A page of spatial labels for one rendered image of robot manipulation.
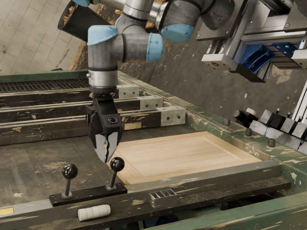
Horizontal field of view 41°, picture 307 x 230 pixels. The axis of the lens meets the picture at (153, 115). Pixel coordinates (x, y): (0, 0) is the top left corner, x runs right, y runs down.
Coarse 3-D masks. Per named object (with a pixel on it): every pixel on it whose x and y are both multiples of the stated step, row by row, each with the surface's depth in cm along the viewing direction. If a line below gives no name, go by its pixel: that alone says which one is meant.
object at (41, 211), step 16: (272, 160) 135; (176, 176) 121; (192, 176) 121; (208, 176) 121; (224, 176) 122; (240, 176) 125; (256, 176) 128; (272, 176) 131; (128, 192) 110; (144, 192) 111; (176, 192) 116; (192, 192) 119; (0, 208) 100; (16, 208) 100; (32, 208) 100; (48, 208) 101; (64, 208) 102; (80, 208) 104; (112, 208) 108; (0, 224) 96; (16, 224) 98; (32, 224) 100
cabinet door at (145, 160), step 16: (128, 144) 153; (144, 144) 153; (160, 144) 154; (176, 144) 155; (192, 144) 155; (208, 144) 155; (224, 144) 155; (128, 160) 138; (144, 160) 138; (160, 160) 139; (176, 160) 139; (192, 160) 139; (208, 160) 140; (224, 160) 140; (240, 160) 140; (256, 160) 140; (128, 176) 125; (144, 176) 125; (160, 176) 125
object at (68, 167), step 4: (68, 164) 97; (72, 164) 97; (64, 168) 96; (68, 168) 96; (72, 168) 96; (76, 168) 97; (64, 172) 96; (68, 172) 96; (72, 172) 96; (76, 172) 97; (64, 176) 96; (68, 176) 96; (72, 176) 96; (68, 180) 99; (68, 184) 100; (68, 188) 102; (68, 192) 103; (64, 196) 103; (68, 196) 104
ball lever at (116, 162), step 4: (112, 160) 102; (116, 160) 101; (120, 160) 101; (112, 164) 101; (116, 164) 101; (120, 164) 101; (124, 164) 102; (112, 168) 101; (116, 168) 101; (120, 168) 101; (116, 172) 104; (112, 176) 106; (112, 180) 106; (112, 184) 108; (108, 188) 108; (112, 188) 109
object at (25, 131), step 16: (128, 112) 177; (144, 112) 177; (160, 112) 179; (176, 112) 182; (0, 128) 152; (16, 128) 154; (32, 128) 157; (48, 128) 159; (64, 128) 162; (80, 128) 165; (0, 144) 153
